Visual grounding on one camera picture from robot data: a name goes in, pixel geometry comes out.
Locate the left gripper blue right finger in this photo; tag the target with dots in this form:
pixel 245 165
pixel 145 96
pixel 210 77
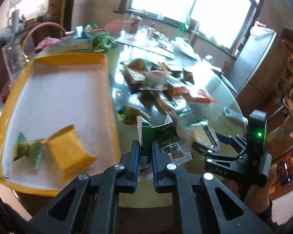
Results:
pixel 161 179

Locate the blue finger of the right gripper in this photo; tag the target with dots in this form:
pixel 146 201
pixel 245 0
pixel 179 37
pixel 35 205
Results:
pixel 228 140
pixel 203 149

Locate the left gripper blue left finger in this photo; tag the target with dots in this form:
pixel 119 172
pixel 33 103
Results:
pixel 129 176

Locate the round cracker pack green trim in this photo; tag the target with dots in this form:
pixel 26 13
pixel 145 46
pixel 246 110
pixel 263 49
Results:
pixel 200 131

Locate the dark green snack bag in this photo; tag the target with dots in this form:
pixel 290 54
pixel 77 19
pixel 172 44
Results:
pixel 172 140

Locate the yellow snack packet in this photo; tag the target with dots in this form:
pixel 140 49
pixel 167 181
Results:
pixel 69 153

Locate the clear shiny snack bag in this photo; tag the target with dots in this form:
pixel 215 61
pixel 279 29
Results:
pixel 155 80

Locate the small green candy packet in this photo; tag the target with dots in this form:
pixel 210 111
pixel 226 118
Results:
pixel 32 150

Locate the orange soda cracker pack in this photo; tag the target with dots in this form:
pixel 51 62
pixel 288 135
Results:
pixel 196 95

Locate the orange cracker pack barcode side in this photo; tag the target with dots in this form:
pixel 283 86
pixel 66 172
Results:
pixel 175 90

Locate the blue trimmed cracker pack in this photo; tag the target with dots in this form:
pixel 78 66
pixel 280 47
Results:
pixel 134 77

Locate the person's right hand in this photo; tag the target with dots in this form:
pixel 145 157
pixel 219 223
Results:
pixel 260 200

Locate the yellow edged biscuit pack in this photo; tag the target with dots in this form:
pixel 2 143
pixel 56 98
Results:
pixel 177 71

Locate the grey cabinet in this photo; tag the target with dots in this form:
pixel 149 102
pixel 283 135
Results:
pixel 258 68

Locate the white plastic bag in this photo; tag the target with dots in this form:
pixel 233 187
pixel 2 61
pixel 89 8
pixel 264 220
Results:
pixel 183 45

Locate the yellow cardboard tray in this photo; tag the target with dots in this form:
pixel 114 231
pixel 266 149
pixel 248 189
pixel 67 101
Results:
pixel 52 93

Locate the green plastic bottle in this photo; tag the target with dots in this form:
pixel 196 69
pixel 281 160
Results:
pixel 184 26

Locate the printed paper placemat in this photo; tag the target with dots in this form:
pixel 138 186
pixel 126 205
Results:
pixel 139 40

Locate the green cloth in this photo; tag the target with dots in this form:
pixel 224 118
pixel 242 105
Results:
pixel 101 42

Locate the small clear liquor bottle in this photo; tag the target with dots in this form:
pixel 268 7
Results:
pixel 150 31

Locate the pink fly swatter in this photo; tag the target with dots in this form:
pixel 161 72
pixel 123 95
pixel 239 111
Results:
pixel 113 26

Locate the blue tissue box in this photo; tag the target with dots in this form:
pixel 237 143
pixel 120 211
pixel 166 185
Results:
pixel 80 32

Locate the white red liquor bottle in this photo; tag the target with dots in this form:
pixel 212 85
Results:
pixel 134 24

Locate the pink cloth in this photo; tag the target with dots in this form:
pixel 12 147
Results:
pixel 46 42

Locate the clear glass pitcher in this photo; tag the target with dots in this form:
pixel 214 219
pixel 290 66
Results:
pixel 14 60

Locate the dark wooden sideboard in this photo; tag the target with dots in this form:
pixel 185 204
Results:
pixel 3 71

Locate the pink yellow hoop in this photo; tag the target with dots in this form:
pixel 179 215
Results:
pixel 38 32

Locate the white thermos jug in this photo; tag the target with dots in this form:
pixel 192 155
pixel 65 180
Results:
pixel 13 21

